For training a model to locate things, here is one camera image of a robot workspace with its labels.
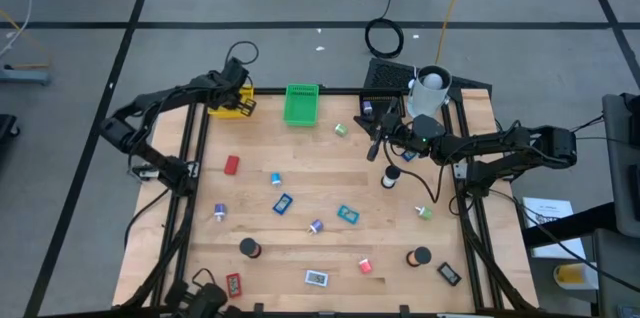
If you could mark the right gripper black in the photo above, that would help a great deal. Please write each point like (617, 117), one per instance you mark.
(374, 152)

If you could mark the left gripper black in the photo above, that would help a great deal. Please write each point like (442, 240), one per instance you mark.
(232, 97)

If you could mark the purple plug charger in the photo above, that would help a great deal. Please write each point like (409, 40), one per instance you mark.
(315, 226)
(367, 107)
(220, 211)

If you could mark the yellow plastic basket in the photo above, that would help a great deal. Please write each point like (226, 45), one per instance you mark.
(222, 113)

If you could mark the teal digital thermometer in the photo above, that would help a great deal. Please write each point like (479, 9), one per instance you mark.
(348, 214)

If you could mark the pink plug charger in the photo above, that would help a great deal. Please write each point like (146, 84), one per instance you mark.
(365, 266)

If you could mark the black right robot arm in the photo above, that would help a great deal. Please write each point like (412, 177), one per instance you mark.
(500, 145)

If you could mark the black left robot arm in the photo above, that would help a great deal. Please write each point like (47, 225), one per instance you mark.
(150, 100)

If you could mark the black plastic basket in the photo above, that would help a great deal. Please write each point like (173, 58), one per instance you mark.
(385, 100)

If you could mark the green plastic basket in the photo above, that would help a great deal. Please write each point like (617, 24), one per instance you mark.
(300, 113)

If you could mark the black perforated panel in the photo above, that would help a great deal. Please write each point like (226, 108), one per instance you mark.
(387, 75)

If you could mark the pale cylindrical container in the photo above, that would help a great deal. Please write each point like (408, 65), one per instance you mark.
(422, 105)

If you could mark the white ball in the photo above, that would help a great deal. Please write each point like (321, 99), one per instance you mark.
(432, 80)

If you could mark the black table edge clamp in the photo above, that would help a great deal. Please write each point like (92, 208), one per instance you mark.
(404, 308)
(258, 307)

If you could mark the white paper sheet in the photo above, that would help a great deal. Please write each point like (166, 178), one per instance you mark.
(550, 208)

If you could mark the black metal beam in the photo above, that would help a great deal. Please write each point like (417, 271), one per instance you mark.
(570, 225)

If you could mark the grey floor stand foot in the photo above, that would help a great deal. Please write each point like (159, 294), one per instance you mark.
(25, 76)

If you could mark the black caster base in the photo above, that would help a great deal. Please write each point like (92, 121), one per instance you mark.
(6, 125)

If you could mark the yellow white container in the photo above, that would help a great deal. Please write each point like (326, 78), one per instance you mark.
(575, 275)

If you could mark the grey equipment cart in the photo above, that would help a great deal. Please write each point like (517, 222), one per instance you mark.
(620, 183)

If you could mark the black aluminium table frame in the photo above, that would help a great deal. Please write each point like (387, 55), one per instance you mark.
(272, 91)

